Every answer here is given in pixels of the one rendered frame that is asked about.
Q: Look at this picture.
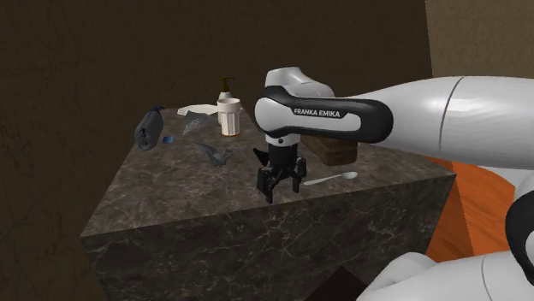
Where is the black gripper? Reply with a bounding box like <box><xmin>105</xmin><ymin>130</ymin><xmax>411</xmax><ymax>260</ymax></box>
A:
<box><xmin>256</xmin><ymin>144</ymin><xmax>308</xmax><ymax>205</ymax></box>

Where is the white spoon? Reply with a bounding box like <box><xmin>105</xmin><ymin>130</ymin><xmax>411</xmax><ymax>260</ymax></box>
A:
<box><xmin>302</xmin><ymin>170</ymin><xmax>359</xmax><ymax>187</ymax></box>

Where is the brown rectangular block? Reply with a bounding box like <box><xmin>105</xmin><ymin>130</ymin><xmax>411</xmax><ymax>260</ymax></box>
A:
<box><xmin>300</xmin><ymin>134</ymin><xmax>359</xmax><ymax>168</ymax></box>

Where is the grey origami crane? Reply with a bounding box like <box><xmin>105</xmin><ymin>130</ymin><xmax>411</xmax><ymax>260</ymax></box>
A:
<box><xmin>193</xmin><ymin>141</ymin><xmax>243</xmax><ymax>168</ymax></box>

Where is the white ribbed cup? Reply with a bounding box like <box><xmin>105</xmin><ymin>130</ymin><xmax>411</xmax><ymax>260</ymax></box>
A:
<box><xmin>216</xmin><ymin>97</ymin><xmax>242</xmax><ymax>138</ymax></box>

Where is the soap dispenser with brown pump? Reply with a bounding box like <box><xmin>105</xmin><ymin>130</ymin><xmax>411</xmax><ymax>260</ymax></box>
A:
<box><xmin>217</xmin><ymin>76</ymin><xmax>237</xmax><ymax>102</ymax></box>

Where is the white plate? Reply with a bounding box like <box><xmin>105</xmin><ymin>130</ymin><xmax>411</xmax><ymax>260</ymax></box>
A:
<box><xmin>176</xmin><ymin>103</ymin><xmax>221</xmax><ymax>117</ymax></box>

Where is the dark blue rolled cloth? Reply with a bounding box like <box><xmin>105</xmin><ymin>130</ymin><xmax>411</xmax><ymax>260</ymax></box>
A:
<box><xmin>133</xmin><ymin>104</ymin><xmax>165</xmax><ymax>151</ymax></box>

